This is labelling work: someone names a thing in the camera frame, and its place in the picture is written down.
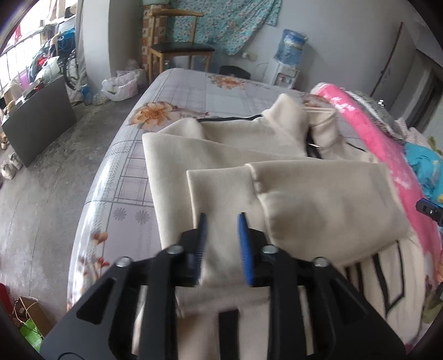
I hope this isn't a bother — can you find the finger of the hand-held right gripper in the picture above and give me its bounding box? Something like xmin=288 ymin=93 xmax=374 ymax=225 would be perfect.
xmin=415 ymin=198 xmax=443 ymax=223

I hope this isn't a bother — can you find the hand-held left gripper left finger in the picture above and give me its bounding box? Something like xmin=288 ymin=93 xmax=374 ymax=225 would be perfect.
xmin=40 ymin=212 xmax=208 ymax=360

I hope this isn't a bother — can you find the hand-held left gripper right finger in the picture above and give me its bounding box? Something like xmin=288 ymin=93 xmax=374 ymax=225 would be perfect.
xmin=236 ymin=212 xmax=405 ymax=360

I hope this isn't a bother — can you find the beige zip jacket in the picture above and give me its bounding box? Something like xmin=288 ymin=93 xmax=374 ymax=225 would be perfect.
xmin=133 ymin=92 xmax=433 ymax=360

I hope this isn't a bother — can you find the blue printed cloth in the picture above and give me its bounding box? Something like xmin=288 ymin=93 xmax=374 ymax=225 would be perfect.
xmin=403 ymin=142 xmax=443 ymax=208

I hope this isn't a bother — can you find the pale pink cloth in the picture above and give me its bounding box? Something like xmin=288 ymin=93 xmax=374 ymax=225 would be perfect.
xmin=395 ymin=118 xmax=430 ymax=146

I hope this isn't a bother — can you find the pink floral blanket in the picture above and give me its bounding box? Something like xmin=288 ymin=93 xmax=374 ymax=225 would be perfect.
xmin=310 ymin=83 xmax=443 ymax=350

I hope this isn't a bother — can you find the grey door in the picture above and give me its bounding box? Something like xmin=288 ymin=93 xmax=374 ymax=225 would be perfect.
xmin=370 ymin=22 xmax=420 ymax=104

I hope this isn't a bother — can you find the bed with floral sheet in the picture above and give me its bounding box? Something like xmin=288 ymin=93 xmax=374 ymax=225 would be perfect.
xmin=66 ymin=67 xmax=347 ymax=347

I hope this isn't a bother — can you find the white plastic bag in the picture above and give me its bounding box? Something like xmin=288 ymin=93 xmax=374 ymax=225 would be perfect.
xmin=102 ymin=68 xmax=146 ymax=102

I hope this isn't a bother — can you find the white water dispenser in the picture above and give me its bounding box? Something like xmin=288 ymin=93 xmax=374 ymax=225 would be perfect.
xmin=266 ymin=60 xmax=301 ymax=89

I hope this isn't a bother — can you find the wooden chair with black seat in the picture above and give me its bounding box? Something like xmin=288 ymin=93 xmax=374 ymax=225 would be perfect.
xmin=147 ymin=7 xmax=215 ymax=83

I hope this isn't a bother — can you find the green paper bag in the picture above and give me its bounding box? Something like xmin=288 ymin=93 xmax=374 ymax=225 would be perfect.
xmin=19 ymin=318 xmax=44 ymax=351

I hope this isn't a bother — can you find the black board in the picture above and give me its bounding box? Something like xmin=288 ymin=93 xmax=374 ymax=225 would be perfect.
xmin=2 ymin=74 xmax=77 ymax=167

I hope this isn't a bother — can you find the pair of white shoes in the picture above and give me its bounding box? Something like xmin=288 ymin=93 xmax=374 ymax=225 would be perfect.
xmin=1 ymin=152 xmax=24 ymax=179

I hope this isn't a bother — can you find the red bag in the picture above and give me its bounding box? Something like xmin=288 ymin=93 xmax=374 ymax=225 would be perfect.
xmin=0 ymin=282 xmax=12 ymax=314

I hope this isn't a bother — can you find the blue water bottle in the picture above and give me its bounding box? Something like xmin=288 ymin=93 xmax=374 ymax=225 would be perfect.
xmin=275 ymin=28 xmax=308 ymax=67

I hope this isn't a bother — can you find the stack of patterned boxes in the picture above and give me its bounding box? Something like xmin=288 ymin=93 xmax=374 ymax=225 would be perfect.
xmin=142 ymin=5 xmax=167 ymax=75

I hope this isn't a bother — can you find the teal floral wall cloth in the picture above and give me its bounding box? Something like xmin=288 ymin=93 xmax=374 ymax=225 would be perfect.
xmin=166 ymin=0 xmax=282 ymax=56

